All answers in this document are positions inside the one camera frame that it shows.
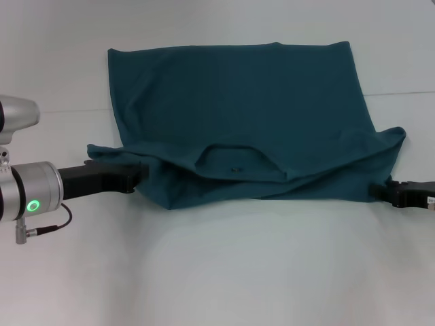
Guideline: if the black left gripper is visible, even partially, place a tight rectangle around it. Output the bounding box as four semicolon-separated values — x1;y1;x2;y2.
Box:
56;160;151;205

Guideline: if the left arm connector cable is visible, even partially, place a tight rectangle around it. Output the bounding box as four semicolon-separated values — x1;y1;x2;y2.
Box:
14;202;73;245

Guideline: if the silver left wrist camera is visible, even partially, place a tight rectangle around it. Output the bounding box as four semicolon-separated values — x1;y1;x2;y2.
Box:
0;94;41;146

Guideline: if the silver left camera mount bracket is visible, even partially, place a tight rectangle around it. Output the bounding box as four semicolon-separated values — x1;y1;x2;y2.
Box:
0;145;13;170

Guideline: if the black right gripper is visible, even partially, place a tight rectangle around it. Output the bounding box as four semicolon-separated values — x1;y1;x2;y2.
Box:
369;178;435;210

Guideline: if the teal FREE print t-shirt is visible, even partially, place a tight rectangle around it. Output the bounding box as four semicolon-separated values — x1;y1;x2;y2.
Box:
86;41;408;212

